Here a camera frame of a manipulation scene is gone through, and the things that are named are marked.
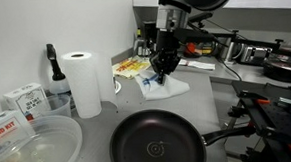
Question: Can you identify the white round plate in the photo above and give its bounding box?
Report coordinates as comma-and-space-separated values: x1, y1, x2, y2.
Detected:
112, 77, 123, 95

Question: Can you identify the dark round dish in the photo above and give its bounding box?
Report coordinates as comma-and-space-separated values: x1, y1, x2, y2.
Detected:
261, 56, 291, 85

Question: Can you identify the large clear plastic container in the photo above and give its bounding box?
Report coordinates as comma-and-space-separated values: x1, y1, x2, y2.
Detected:
0, 113, 85, 162

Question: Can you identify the white paper towel roll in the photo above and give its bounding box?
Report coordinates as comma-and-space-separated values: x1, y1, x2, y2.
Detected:
59, 49, 119, 120

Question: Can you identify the black breadboard table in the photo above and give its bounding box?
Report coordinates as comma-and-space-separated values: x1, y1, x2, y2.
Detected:
231, 77, 291, 162

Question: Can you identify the white sea salt box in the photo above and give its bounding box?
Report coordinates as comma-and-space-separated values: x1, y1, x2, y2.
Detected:
1, 81, 52, 122

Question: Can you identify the silver appliance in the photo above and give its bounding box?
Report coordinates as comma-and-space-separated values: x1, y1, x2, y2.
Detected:
240, 43, 275, 66

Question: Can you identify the white first aid kit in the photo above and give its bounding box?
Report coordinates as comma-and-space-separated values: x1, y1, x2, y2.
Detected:
0, 109, 37, 157

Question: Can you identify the small clear plastic container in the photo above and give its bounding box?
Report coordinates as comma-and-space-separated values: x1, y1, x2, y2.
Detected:
35, 93, 73, 121

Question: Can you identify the folded white towel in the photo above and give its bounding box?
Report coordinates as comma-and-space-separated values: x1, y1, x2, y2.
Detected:
178, 56, 217, 73

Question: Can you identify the orange object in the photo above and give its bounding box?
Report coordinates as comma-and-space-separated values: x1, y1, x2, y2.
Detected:
186, 41, 199, 56

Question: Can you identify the white cloth with blue stripes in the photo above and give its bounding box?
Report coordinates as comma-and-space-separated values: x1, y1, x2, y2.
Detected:
134, 67, 191, 102

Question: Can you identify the bottle with black pump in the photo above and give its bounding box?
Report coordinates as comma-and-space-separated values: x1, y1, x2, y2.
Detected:
45, 42, 71, 96

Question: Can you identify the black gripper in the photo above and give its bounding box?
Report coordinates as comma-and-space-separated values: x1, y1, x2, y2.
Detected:
148, 28, 183, 86

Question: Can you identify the black frying pan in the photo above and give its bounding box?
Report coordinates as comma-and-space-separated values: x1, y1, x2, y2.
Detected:
107, 103, 258, 162

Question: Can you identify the yellow printed bag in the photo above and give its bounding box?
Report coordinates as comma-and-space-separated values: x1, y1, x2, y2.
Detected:
111, 55, 152, 81

